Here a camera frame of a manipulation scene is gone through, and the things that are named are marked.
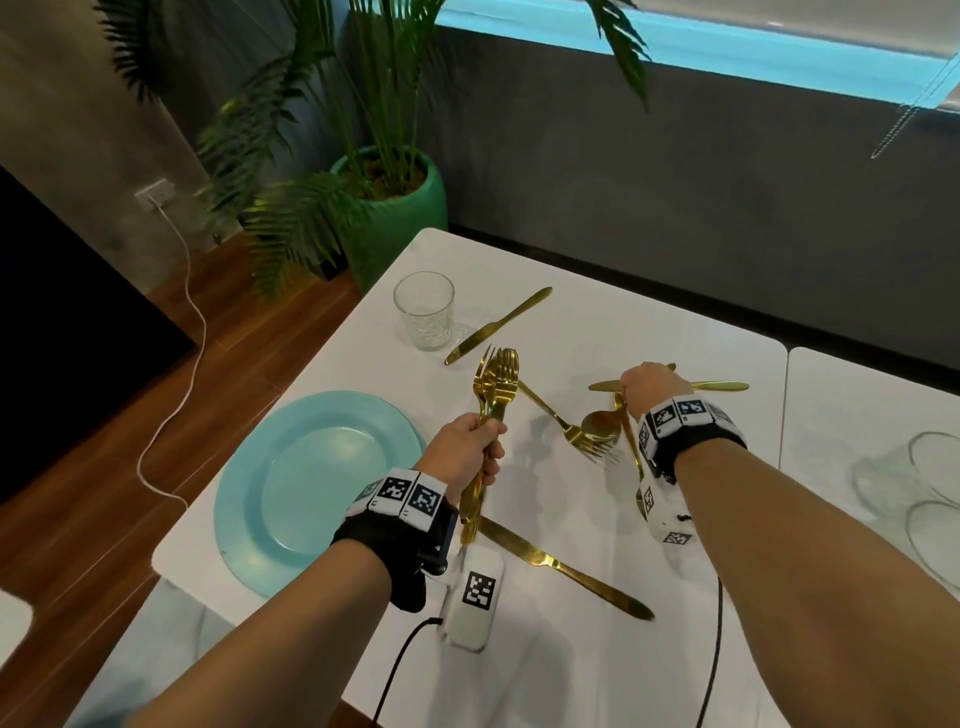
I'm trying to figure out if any person's left hand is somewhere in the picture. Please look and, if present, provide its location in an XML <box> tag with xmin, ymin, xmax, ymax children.
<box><xmin>414</xmin><ymin>413</ymin><xmax>508</xmax><ymax>505</ymax></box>

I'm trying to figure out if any person's right hand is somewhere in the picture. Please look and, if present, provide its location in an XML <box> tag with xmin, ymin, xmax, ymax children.
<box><xmin>620</xmin><ymin>362</ymin><xmax>695</xmax><ymax>421</ymax></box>

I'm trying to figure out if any gold knife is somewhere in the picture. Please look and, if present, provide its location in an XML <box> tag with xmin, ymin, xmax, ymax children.
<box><xmin>478</xmin><ymin>515</ymin><xmax>655</xmax><ymax>622</ymax></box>
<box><xmin>588</xmin><ymin>363</ymin><xmax>751</xmax><ymax>394</ymax></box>
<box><xmin>443</xmin><ymin>286</ymin><xmax>554</xmax><ymax>367</ymax></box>

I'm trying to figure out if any light blue plate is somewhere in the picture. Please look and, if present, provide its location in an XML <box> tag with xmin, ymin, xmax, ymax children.
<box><xmin>213</xmin><ymin>389</ymin><xmax>427</xmax><ymax>599</ymax></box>

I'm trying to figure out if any person's left forearm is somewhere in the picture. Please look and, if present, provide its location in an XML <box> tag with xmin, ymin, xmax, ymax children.
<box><xmin>123</xmin><ymin>551</ymin><xmax>393</xmax><ymax>728</ymax></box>

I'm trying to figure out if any person's right forearm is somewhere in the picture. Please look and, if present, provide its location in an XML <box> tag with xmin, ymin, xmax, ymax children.
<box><xmin>674</xmin><ymin>438</ymin><xmax>960</xmax><ymax>728</ymax></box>

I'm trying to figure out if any black right marker wristband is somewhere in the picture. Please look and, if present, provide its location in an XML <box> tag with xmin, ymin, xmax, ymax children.
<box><xmin>635</xmin><ymin>395</ymin><xmax>749</xmax><ymax>487</ymax></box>

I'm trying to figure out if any black marker wristband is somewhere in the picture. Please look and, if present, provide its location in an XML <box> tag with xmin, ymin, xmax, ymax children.
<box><xmin>329</xmin><ymin>467</ymin><xmax>460</xmax><ymax>615</ymax></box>
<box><xmin>635</xmin><ymin>395</ymin><xmax>749</xmax><ymax>487</ymax></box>

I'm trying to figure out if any black left marker wristband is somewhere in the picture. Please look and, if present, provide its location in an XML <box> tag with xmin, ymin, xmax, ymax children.
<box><xmin>329</xmin><ymin>467</ymin><xmax>460</xmax><ymax>615</ymax></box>

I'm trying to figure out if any green plant pot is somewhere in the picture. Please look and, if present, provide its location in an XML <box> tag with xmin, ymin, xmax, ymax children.
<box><xmin>329</xmin><ymin>146</ymin><xmax>450</xmax><ymax>294</ymax></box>

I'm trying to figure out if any cyan lit window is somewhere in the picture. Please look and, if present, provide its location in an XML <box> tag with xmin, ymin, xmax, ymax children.
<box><xmin>434</xmin><ymin>0</ymin><xmax>960</xmax><ymax>114</ymax></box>

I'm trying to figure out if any white square stool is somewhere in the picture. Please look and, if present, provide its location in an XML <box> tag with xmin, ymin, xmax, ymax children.
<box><xmin>0</xmin><ymin>588</ymin><xmax>35</xmax><ymax>669</ymax></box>
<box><xmin>63</xmin><ymin>577</ymin><xmax>249</xmax><ymax>728</ymax></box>

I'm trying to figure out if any white roller blind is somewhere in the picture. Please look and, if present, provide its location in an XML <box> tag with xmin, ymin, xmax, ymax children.
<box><xmin>633</xmin><ymin>0</ymin><xmax>950</xmax><ymax>60</ymax></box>

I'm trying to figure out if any black cabinet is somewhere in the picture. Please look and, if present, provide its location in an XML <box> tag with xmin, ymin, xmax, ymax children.
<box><xmin>0</xmin><ymin>164</ymin><xmax>198</xmax><ymax>504</ymax></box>

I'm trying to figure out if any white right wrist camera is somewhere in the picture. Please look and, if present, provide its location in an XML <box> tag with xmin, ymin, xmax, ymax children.
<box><xmin>637</xmin><ymin>479</ymin><xmax>697</xmax><ymax>547</ymax></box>

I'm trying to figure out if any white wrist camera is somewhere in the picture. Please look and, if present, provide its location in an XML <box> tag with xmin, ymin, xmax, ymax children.
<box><xmin>437</xmin><ymin>543</ymin><xmax>508</xmax><ymax>652</ymax></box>
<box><xmin>637</xmin><ymin>479</ymin><xmax>697</xmax><ymax>547</ymax></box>

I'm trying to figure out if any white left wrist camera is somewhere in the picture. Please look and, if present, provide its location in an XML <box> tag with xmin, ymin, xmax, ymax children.
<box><xmin>437</xmin><ymin>543</ymin><xmax>508</xmax><ymax>652</ymax></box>

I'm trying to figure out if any black left camera cable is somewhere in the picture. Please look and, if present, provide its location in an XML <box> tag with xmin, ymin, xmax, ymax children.
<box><xmin>371</xmin><ymin>616</ymin><xmax>445</xmax><ymax>728</ymax></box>

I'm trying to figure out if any black camera cable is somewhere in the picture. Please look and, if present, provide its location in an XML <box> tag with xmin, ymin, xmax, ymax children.
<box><xmin>693</xmin><ymin>577</ymin><xmax>725</xmax><ymax>728</ymax></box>
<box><xmin>371</xmin><ymin>616</ymin><xmax>445</xmax><ymax>728</ymax></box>

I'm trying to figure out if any black right camera cable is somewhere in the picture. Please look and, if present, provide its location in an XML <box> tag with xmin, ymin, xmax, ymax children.
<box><xmin>693</xmin><ymin>577</ymin><xmax>725</xmax><ymax>728</ymax></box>

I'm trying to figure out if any white power cable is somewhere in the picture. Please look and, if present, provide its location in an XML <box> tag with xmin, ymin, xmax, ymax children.
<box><xmin>137</xmin><ymin>196</ymin><xmax>208</xmax><ymax>511</ymax></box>

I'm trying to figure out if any blind bead chain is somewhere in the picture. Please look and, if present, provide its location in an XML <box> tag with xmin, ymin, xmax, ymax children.
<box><xmin>869</xmin><ymin>44</ymin><xmax>960</xmax><ymax>160</ymax></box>

